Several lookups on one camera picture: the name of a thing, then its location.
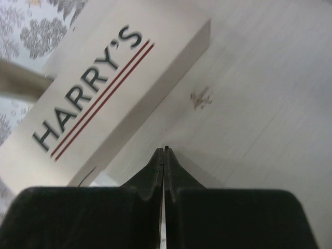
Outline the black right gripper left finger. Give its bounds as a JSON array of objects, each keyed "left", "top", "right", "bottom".
[{"left": 1, "top": 148, "right": 164, "bottom": 248}]

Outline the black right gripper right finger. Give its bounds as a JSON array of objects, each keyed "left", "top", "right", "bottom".
[{"left": 164, "top": 147, "right": 318, "bottom": 248}]

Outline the grey Harry's razor box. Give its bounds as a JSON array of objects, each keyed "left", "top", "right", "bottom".
[{"left": 0, "top": 18, "right": 212, "bottom": 187}]

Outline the white two-tier shelf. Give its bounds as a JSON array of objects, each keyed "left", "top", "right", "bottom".
[{"left": 1, "top": 1, "right": 331, "bottom": 248}]

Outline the floral table mat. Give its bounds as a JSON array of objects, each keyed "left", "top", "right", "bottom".
[{"left": 1, "top": 1, "right": 88, "bottom": 219}]

